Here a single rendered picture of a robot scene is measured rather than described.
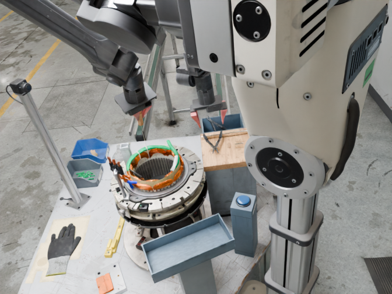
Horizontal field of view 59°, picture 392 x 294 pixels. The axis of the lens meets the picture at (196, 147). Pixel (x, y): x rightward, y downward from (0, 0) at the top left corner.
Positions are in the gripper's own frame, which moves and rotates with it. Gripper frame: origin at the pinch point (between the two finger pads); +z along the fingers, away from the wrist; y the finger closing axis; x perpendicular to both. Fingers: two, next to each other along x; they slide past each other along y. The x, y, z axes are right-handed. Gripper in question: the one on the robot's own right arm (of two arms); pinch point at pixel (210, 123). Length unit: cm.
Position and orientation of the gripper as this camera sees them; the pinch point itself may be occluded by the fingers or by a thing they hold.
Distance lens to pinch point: 125.1
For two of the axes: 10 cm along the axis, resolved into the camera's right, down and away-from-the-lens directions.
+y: -9.8, 1.8, 0.7
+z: 1.8, 8.0, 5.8
